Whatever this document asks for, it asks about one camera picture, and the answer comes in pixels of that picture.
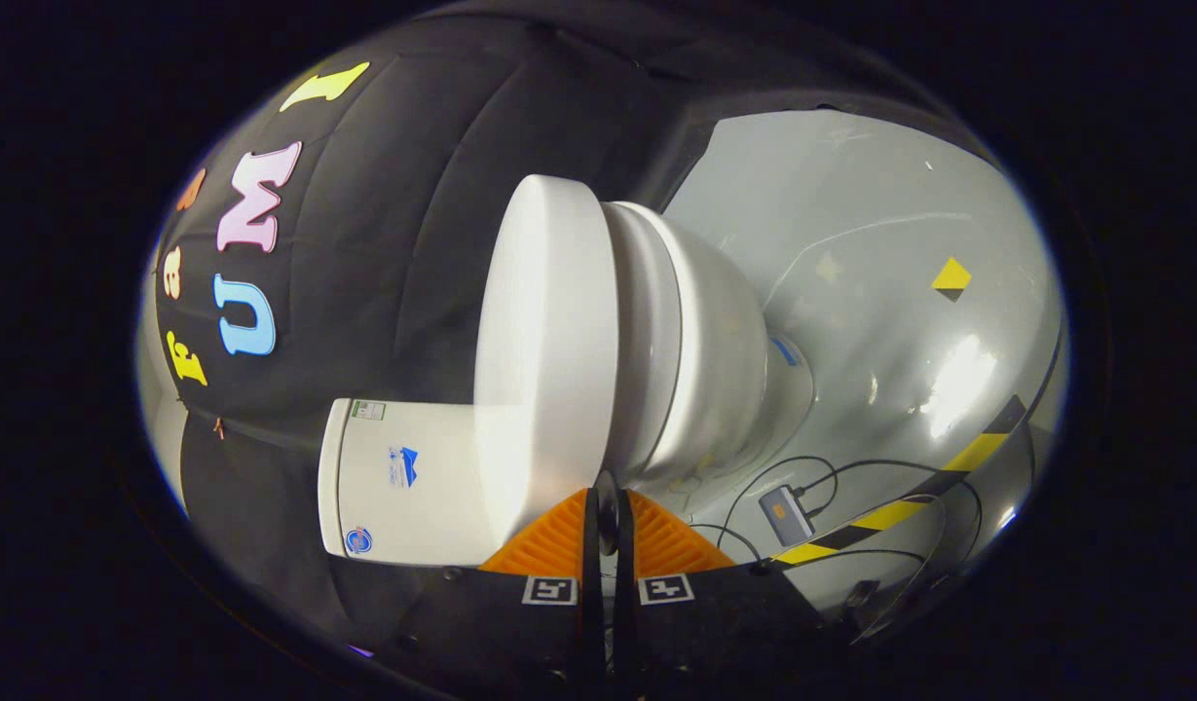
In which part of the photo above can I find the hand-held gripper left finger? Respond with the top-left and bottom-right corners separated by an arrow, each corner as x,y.
401,477 -> 610,700

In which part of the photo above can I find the black cable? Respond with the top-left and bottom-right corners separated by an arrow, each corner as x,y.
801,459 -> 985,568
717,455 -> 841,564

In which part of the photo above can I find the small grey device box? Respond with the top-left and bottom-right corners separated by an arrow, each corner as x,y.
758,484 -> 816,547

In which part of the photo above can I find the black backdrop cloth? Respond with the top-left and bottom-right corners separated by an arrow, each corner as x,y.
153,12 -> 950,644

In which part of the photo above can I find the yellow black hazard tape strip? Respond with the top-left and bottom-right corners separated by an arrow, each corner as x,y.
771,393 -> 1029,567

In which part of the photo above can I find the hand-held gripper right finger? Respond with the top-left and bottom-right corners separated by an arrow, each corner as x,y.
609,477 -> 854,700

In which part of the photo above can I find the white toilet lid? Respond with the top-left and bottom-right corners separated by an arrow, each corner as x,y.
473,174 -> 621,548

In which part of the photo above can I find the yellow diamond floor sticker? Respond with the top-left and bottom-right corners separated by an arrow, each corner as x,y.
930,256 -> 974,304

